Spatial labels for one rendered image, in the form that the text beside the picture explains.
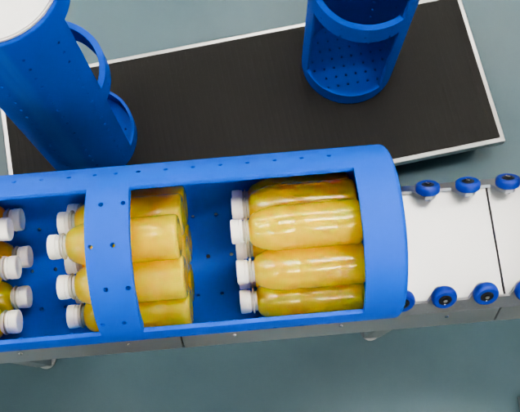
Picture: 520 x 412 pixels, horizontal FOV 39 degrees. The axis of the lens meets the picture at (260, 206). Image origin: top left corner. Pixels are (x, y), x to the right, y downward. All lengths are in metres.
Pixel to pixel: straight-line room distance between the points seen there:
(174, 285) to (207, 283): 0.19
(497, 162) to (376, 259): 1.46
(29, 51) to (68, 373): 1.13
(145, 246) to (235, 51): 1.34
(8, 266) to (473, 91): 1.59
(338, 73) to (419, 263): 1.07
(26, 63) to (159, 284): 0.61
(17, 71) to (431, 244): 0.88
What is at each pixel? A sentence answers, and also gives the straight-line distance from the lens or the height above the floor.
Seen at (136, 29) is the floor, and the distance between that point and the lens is 2.63.
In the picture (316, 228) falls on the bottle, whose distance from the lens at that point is 1.13.
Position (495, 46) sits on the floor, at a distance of 2.68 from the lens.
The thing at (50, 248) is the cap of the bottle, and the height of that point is 1.17.
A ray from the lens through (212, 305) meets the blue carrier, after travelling 1.31.
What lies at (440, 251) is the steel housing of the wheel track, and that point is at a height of 0.93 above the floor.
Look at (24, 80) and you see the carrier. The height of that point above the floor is 0.87.
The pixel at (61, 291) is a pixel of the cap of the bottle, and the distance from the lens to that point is 1.21.
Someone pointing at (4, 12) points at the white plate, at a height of 1.04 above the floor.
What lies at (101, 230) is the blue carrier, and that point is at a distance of 1.11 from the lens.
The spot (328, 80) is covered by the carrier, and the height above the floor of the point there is 0.16.
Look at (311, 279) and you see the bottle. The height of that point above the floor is 1.14.
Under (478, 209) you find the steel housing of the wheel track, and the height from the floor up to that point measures 0.93.
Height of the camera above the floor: 2.29
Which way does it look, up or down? 75 degrees down
